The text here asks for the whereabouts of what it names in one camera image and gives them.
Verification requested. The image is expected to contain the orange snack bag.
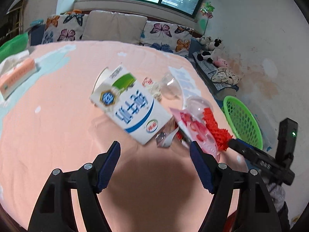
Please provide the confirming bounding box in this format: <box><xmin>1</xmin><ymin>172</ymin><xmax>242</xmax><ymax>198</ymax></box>
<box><xmin>203</xmin><ymin>107</ymin><xmax>233</xmax><ymax>151</ymax></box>

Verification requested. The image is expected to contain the white blue milk carton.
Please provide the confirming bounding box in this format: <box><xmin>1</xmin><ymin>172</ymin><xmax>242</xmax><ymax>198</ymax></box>
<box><xmin>90</xmin><ymin>66</ymin><xmax>172</xmax><ymax>145</ymax></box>

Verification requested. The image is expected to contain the pink strawberry snack bag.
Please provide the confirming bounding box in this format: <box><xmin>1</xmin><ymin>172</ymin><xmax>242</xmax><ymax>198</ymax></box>
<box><xmin>170</xmin><ymin>108</ymin><xmax>220</xmax><ymax>162</ymax></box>

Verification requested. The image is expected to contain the white paper cup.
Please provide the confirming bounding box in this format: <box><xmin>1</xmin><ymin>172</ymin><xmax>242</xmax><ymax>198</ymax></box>
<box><xmin>92</xmin><ymin>67</ymin><xmax>112</xmax><ymax>92</ymax></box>

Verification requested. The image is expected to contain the red white wrapper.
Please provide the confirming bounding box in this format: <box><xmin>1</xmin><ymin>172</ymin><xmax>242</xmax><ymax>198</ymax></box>
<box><xmin>142</xmin><ymin>77</ymin><xmax>162</xmax><ymax>102</ymax></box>

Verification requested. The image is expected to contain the clear plastic cup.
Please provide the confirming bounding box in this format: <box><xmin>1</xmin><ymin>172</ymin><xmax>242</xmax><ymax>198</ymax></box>
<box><xmin>159</xmin><ymin>73</ymin><xmax>182</xmax><ymax>100</ymax></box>

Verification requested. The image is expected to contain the grey gloved right hand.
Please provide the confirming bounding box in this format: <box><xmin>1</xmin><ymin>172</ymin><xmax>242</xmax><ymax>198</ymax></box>
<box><xmin>262</xmin><ymin>177</ymin><xmax>285</xmax><ymax>213</ymax></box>

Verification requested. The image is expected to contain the green plastic basket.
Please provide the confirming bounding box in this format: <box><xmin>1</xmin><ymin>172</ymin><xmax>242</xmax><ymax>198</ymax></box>
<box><xmin>222</xmin><ymin>96</ymin><xmax>263</xmax><ymax>150</ymax></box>

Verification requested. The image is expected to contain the spotted cream cloth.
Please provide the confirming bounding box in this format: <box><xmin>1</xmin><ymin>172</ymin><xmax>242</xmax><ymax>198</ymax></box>
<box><xmin>211</xmin><ymin>67</ymin><xmax>240</xmax><ymax>85</ymax></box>

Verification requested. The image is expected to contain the pink plush toy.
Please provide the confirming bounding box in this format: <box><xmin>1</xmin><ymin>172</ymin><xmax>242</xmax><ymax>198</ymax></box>
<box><xmin>213</xmin><ymin>57</ymin><xmax>229</xmax><ymax>68</ymax></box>

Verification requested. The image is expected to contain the blue patterned mat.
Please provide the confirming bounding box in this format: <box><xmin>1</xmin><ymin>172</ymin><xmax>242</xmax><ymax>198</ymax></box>
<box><xmin>192</xmin><ymin>52</ymin><xmax>239</xmax><ymax>94</ymax></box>

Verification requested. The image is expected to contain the pink tissue pack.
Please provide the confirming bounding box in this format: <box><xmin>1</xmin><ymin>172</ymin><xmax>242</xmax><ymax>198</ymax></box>
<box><xmin>1</xmin><ymin>50</ymin><xmax>38</xmax><ymax>100</ymax></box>

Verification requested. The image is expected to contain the cow plush toy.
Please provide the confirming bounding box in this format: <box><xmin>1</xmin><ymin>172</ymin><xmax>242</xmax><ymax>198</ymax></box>
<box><xmin>196</xmin><ymin>36</ymin><xmax>224</xmax><ymax>63</ymax></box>

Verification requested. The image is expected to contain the green cushion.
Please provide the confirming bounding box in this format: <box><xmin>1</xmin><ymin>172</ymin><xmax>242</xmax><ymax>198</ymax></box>
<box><xmin>0</xmin><ymin>32</ymin><xmax>28</xmax><ymax>62</ymax></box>

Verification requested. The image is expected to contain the left butterfly pillow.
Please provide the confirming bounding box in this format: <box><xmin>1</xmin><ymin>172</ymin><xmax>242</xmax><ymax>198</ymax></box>
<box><xmin>41</xmin><ymin>13</ymin><xmax>88</xmax><ymax>44</ymax></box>

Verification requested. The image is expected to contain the butterfly pillow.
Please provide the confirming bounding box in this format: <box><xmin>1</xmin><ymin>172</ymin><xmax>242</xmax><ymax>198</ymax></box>
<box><xmin>140</xmin><ymin>20</ymin><xmax>194</xmax><ymax>58</ymax></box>
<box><xmin>41</xmin><ymin>13</ymin><xmax>88</xmax><ymax>44</ymax></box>

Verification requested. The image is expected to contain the grey pillow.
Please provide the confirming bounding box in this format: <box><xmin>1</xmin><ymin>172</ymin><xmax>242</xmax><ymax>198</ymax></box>
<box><xmin>82</xmin><ymin>10</ymin><xmax>148</xmax><ymax>44</ymax></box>

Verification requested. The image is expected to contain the right butterfly pillow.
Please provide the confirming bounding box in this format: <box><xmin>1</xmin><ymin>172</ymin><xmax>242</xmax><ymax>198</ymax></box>
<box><xmin>140</xmin><ymin>20</ymin><xmax>194</xmax><ymax>58</ymax></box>

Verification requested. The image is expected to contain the colourful pinwheel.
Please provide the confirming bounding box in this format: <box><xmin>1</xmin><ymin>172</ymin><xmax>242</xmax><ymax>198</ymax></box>
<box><xmin>199</xmin><ymin>2</ymin><xmax>215</xmax><ymax>34</ymax></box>

